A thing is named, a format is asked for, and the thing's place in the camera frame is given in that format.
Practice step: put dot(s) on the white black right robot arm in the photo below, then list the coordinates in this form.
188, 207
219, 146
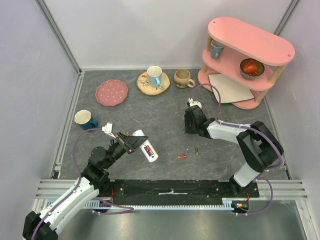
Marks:
258, 145

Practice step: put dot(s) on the light blue mug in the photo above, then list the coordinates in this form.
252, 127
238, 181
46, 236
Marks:
154, 76

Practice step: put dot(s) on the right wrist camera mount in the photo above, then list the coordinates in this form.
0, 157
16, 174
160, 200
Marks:
192, 102

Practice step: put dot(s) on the aluminium frame post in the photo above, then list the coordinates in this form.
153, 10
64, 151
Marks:
58, 34
286, 17

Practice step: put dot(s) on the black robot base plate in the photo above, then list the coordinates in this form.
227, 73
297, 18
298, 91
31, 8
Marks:
175, 192

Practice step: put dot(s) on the pink three-tier shelf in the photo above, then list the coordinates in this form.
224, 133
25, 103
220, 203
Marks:
231, 43

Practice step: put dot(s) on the white slotted cable duct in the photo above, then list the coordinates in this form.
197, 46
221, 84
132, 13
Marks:
226, 205

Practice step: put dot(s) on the dark blue mug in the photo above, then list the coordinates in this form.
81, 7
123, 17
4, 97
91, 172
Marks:
85, 120

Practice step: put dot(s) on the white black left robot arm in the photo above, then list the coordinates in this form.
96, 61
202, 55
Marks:
93, 180

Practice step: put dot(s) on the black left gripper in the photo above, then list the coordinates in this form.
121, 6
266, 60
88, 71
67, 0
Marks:
127, 146

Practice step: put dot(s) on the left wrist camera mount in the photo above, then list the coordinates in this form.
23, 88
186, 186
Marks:
108, 129

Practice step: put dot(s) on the pink dotted plate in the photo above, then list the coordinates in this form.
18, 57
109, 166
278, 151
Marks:
111, 93

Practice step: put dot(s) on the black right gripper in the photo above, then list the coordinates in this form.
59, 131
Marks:
189, 121

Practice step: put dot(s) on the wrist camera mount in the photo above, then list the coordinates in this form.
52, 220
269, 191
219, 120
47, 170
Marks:
108, 129
192, 102

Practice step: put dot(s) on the green battery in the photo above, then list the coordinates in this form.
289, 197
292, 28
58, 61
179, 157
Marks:
197, 152

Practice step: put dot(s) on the red cup in bowl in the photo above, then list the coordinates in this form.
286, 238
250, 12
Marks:
250, 68

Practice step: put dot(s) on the orange red battery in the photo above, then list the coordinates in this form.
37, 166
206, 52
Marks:
148, 151
182, 156

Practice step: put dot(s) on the white square mat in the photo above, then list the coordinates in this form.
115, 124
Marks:
230, 91

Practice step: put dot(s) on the left aluminium frame post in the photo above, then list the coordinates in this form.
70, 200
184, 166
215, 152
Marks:
58, 34

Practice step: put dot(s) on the beige ceramic mug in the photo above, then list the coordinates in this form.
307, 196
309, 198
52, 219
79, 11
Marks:
182, 79

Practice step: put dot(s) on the patterned dark bowl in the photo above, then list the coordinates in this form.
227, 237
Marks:
261, 69

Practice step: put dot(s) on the grey blue shelf mug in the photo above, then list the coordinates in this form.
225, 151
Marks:
216, 49

